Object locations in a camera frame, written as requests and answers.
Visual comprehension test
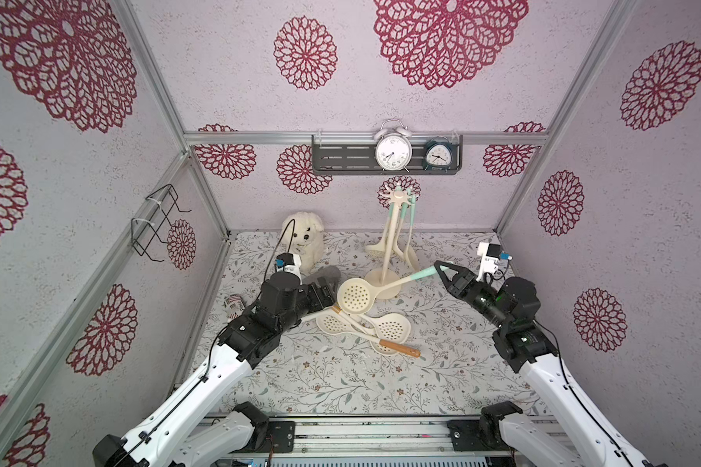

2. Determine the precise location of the grey wall shelf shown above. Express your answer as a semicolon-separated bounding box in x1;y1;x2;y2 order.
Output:
311;134;463;176

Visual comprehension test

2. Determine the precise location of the white plush dog toy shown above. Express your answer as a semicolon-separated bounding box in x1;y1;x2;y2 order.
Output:
282;212;325;276

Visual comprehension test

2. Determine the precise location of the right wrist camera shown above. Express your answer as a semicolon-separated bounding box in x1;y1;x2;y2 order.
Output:
477;241;512;281

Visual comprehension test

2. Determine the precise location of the white alarm clock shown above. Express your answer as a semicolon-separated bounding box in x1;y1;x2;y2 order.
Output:
373;119;413;171

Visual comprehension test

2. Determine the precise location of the flag print rolled pouch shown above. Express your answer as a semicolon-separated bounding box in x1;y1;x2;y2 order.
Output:
224;295;245;321

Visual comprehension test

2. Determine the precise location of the cream skimmer wooden handle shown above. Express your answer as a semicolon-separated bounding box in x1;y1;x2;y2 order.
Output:
315;313;421;358

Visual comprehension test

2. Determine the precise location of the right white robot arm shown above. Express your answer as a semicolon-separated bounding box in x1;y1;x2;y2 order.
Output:
433;261;652;466

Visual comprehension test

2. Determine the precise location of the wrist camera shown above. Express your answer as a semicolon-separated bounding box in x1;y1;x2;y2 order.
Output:
275;252;302;281
477;241;512;281

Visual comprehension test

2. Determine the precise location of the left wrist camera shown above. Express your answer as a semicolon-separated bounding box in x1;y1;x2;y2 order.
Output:
275;252;302;281

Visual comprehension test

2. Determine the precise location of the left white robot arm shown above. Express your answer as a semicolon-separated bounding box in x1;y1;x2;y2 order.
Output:
93;266;341;466

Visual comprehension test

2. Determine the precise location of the teal alarm clock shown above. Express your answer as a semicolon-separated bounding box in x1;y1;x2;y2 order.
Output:
424;140;455;171

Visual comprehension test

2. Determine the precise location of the cream skimmer orange handle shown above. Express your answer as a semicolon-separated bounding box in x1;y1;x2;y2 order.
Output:
303;307;395;355

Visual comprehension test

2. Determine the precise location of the cream utensil rack stand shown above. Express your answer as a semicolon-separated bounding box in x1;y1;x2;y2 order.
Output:
364;186;414;287

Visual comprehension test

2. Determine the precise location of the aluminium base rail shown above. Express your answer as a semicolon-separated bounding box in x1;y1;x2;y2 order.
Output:
129;413;620;467

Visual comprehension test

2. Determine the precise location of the black wire wall rack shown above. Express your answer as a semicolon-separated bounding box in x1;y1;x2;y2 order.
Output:
130;183;190;263

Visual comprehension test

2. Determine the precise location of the cream skimmer brown handle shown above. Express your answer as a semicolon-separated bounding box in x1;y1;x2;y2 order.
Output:
331;305;412;344

